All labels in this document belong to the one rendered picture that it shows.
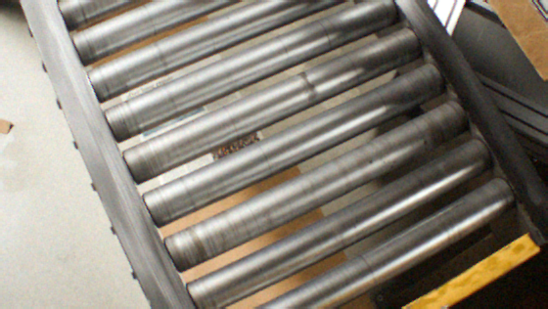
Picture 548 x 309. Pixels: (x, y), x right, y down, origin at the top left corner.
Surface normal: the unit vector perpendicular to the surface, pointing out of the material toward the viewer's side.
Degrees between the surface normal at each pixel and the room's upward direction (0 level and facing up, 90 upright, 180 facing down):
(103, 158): 0
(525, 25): 70
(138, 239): 0
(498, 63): 0
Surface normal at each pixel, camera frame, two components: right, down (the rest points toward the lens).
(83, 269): 0.04, -0.38
